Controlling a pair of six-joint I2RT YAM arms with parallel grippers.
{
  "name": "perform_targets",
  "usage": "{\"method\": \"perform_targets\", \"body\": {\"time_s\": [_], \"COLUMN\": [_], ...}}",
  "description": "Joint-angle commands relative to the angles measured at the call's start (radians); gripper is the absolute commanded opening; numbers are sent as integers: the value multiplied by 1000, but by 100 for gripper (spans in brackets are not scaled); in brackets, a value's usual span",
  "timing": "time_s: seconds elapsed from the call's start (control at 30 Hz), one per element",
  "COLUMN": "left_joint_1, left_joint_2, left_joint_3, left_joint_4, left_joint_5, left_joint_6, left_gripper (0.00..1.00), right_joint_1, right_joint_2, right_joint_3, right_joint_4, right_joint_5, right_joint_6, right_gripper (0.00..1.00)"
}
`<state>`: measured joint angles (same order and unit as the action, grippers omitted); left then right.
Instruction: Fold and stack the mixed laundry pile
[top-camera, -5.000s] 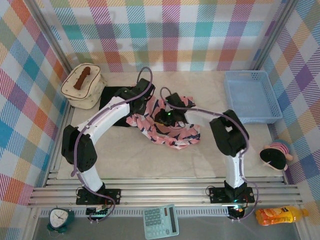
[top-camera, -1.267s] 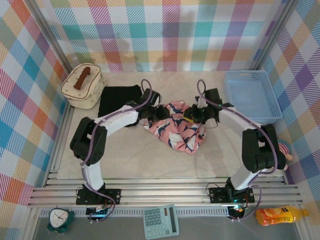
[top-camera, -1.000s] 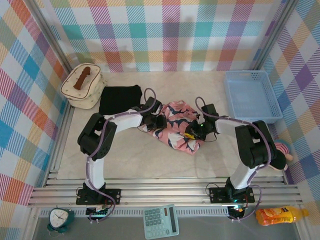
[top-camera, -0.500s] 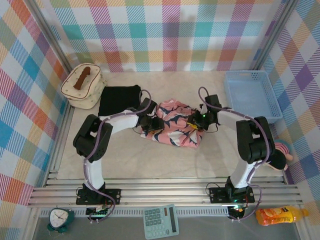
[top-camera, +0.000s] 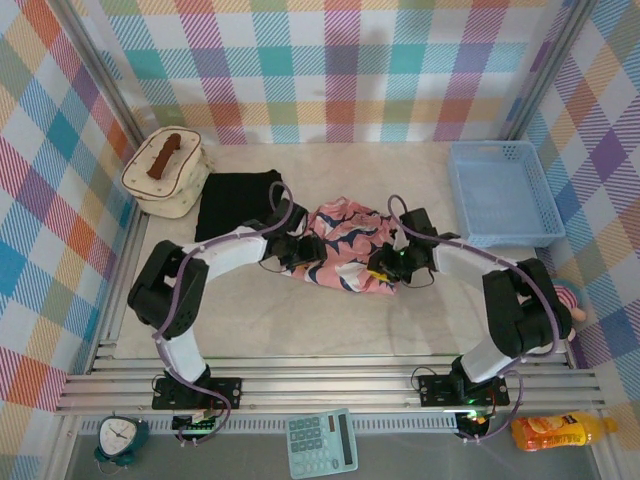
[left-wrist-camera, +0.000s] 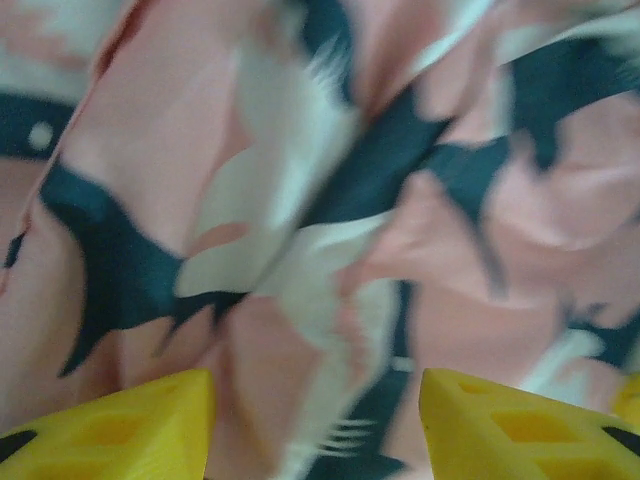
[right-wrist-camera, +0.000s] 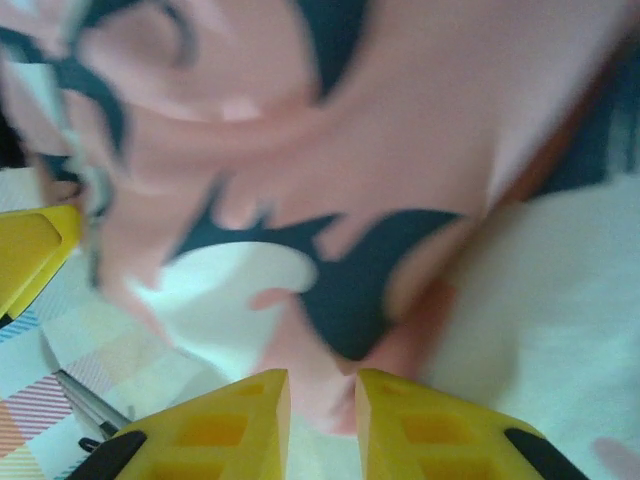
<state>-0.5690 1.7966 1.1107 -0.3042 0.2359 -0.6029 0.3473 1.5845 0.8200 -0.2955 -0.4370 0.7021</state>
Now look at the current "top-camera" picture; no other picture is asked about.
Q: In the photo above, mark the pink patterned garment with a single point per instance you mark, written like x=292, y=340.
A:
x=345, y=240

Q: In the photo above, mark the black garment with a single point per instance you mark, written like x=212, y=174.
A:
x=235, y=200

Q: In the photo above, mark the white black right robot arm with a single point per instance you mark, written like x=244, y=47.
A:
x=460, y=260

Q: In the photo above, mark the light blue plastic basket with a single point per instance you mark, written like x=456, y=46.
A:
x=500, y=195

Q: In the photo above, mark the small plush doll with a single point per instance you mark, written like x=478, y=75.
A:
x=575, y=305

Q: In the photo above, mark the circuit board with green light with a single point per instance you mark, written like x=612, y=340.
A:
x=195, y=424
x=474, y=421

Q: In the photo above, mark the teal calculator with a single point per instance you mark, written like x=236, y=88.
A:
x=320, y=445

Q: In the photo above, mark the orange drink bottle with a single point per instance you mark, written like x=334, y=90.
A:
x=555, y=432

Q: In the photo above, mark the teal alarm clock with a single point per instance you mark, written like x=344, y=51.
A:
x=117, y=435

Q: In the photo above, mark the aluminium frame rails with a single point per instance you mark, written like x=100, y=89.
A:
x=325, y=385

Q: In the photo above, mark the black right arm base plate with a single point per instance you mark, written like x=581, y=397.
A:
x=435, y=390

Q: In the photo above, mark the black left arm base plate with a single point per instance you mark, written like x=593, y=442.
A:
x=230, y=390

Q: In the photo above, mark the grey metal corner post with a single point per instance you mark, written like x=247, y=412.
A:
x=545, y=70
x=100, y=75

